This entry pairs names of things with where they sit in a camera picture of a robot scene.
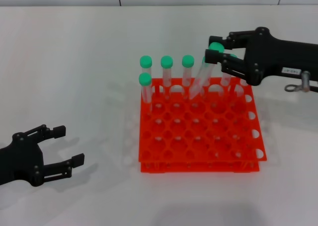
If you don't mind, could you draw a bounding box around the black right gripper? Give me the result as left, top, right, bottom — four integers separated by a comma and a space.
205, 26, 318, 86

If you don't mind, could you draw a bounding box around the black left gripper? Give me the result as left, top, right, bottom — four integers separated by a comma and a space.
0, 124, 85, 187

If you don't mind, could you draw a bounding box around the orange test tube rack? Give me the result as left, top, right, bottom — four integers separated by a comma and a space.
138, 76, 268, 174

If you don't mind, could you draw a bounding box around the right wrist cable with connector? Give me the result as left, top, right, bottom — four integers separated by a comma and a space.
284, 71, 318, 94

